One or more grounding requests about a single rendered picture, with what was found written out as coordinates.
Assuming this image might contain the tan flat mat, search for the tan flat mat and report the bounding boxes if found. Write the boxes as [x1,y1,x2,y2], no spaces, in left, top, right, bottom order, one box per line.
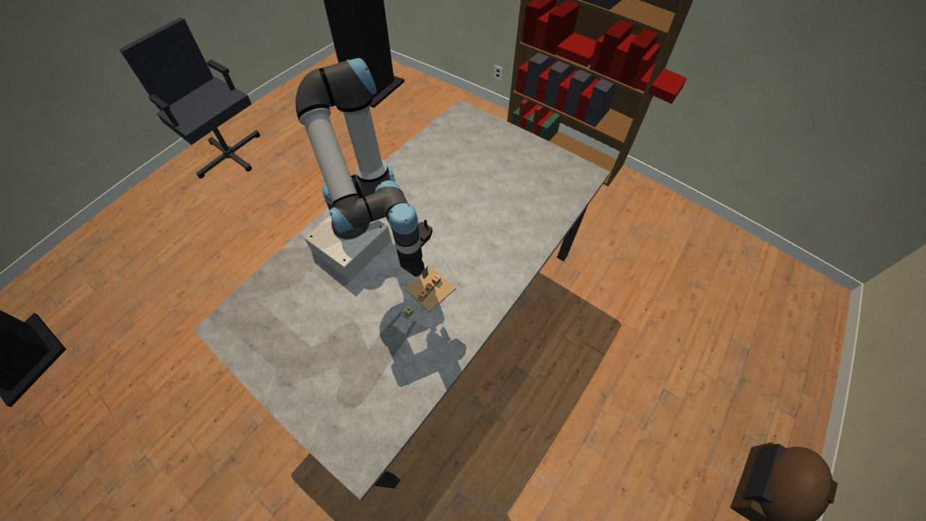
[405,267,456,312]

